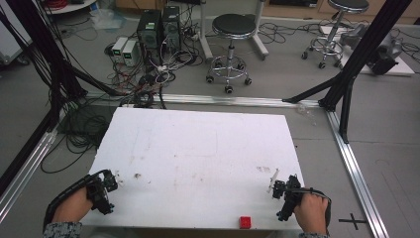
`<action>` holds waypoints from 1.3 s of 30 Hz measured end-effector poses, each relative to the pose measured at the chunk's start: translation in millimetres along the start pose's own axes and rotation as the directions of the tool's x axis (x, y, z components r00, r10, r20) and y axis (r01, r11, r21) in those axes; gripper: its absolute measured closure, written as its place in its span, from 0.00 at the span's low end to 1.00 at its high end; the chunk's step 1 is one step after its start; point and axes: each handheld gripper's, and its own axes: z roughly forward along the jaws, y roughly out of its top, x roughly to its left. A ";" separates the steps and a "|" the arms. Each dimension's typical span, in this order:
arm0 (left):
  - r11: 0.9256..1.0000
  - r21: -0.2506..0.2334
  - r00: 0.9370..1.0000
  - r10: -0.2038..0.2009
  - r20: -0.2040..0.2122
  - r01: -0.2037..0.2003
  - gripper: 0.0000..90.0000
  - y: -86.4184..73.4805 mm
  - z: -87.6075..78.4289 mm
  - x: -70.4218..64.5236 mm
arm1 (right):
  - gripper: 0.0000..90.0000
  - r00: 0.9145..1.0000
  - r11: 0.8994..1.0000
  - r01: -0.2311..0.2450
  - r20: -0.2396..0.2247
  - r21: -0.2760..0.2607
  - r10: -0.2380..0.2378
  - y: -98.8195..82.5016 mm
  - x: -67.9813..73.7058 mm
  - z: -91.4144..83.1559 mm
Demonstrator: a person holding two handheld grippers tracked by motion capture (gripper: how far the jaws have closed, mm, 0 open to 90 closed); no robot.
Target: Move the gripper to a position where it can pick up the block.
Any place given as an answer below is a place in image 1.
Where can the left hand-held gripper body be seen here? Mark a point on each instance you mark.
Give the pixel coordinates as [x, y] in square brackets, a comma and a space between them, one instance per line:
[98, 195]

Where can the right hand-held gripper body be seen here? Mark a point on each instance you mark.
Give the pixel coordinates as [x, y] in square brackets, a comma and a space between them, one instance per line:
[291, 198]

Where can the white plastic stick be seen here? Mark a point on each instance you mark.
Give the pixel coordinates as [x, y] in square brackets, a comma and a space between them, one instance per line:
[273, 180]

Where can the person's right hand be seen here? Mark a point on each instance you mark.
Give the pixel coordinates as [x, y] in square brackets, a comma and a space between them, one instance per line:
[312, 213]

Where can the person's left hand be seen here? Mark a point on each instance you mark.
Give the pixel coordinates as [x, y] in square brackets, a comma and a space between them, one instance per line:
[71, 209]

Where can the red cube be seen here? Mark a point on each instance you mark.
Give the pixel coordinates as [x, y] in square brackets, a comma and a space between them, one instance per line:
[245, 222]

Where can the white power supply unit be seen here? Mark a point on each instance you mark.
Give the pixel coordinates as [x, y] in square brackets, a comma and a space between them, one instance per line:
[130, 53]
[119, 48]

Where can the black computer tower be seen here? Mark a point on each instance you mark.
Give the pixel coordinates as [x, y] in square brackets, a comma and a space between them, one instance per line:
[149, 31]
[171, 26]

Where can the black round stool chrome base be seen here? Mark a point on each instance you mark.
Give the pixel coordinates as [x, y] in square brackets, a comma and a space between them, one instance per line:
[346, 5]
[233, 26]

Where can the white floor board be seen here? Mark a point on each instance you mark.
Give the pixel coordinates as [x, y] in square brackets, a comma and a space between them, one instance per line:
[404, 67]

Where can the white round table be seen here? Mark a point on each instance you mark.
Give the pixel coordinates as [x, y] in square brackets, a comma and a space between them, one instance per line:
[71, 6]

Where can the aluminium floor rail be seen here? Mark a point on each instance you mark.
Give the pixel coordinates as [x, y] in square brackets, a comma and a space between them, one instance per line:
[26, 168]
[356, 178]
[231, 100]

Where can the black metal frame post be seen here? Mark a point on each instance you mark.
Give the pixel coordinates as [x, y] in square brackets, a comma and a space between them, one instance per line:
[363, 49]
[43, 49]

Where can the white table frame legs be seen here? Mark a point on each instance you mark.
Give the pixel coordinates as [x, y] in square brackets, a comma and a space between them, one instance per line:
[206, 43]

